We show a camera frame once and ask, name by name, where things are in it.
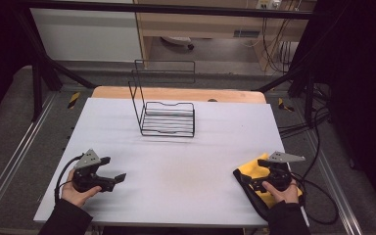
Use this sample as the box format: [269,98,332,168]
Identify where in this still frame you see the black floor cables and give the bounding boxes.
[277,82,332,182]

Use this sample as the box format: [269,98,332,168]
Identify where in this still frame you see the grey vent panel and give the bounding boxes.
[233,29,261,38]

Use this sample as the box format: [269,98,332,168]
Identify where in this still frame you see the hanging black cables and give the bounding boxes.
[260,18,295,74]

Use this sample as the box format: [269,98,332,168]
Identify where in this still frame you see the person's right hand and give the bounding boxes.
[261,180,303,205]

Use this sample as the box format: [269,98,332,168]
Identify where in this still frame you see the person's left hand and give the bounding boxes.
[61,168,103,209]

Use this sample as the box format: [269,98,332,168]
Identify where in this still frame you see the aluminium rail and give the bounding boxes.
[0,92,58,226]
[302,130,363,235]

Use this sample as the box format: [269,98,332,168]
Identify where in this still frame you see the right hand-held gripper cable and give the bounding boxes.
[287,172,340,226]

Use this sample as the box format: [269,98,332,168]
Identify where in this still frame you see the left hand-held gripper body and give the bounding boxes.
[71,148,117,194]

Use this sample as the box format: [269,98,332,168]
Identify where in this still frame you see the white power strip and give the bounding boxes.
[256,0,282,10]

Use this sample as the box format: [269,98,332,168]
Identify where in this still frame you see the hand-held gripper cable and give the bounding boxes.
[287,172,340,226]
[54,155,84,205]

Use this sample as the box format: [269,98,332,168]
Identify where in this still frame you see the white cabinet panel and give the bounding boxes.
[29,8,143,63]

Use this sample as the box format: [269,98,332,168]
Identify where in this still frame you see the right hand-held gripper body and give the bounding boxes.
[257,151,306,193]

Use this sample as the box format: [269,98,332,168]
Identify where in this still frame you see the yellow black tape strip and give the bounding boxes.
[277,97,296,113]
[67,91,81,110]

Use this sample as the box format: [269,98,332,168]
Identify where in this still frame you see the left hand-held gripper cable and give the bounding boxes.
[54,155,84,205]

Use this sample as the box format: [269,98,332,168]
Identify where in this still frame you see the white chair base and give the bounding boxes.
[161,35,196,51]

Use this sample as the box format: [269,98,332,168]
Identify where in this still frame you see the white board mat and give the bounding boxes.
[33,97,310,228]

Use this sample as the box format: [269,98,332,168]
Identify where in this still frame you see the yellow and black towel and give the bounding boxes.
[232,152,305,221]

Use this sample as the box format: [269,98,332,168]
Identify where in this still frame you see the light wooden desk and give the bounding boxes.
[133,0,317,71]

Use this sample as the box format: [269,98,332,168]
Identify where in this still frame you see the black metal frame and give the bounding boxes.
[13,0,321,128]

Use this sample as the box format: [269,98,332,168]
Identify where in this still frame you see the black wire rack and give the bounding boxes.
[127,59,197,138]

